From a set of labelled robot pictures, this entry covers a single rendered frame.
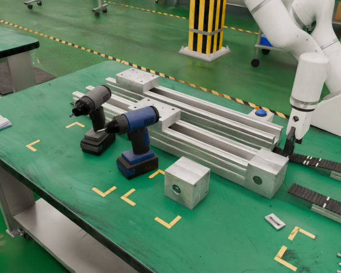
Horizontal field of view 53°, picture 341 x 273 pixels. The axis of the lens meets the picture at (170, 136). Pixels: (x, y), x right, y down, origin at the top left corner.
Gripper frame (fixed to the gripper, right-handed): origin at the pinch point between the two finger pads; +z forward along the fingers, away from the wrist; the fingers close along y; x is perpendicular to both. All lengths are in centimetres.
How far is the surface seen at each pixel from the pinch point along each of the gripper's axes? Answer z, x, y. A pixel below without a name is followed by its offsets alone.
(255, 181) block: 1.6, 2.5, -23.8
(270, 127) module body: -2.5, 9.4, 2.2
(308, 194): 2.1, -12.1, -18.8
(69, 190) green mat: 6, 47, -59
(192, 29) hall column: 52, 213, 258
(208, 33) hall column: 53, 189, 257
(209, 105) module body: -2.8, 35.1, 2.3
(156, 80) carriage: -6, 63, 3
